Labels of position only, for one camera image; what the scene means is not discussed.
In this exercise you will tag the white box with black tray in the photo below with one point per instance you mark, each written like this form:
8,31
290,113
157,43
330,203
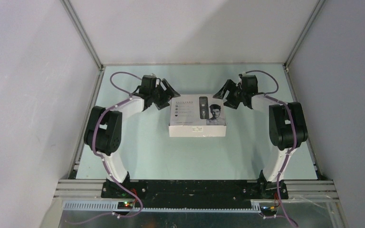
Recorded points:
197,116

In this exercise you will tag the left aluminium corner post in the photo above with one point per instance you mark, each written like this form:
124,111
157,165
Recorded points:
77,23

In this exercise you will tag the right aluminium corner post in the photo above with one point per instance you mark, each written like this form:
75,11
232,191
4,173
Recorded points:
306,28

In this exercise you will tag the left controller board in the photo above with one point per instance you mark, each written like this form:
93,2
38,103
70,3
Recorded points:
126,205

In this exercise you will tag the right controller board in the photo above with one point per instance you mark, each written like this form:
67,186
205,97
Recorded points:
269,211

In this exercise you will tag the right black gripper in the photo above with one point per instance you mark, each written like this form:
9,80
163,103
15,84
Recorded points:
229,85

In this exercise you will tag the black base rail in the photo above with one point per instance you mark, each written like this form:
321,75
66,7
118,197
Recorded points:
195,194

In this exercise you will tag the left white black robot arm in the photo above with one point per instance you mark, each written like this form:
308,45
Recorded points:
103,133

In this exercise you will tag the aluminium corner post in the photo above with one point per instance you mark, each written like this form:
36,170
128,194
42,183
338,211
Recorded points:
77,23
306,28

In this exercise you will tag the controller board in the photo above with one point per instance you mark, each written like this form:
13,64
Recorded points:
126,205
269,211

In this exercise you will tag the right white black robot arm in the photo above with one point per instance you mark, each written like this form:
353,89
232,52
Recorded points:
287,125

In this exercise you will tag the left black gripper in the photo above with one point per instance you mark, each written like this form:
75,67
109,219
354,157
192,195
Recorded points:
171,93

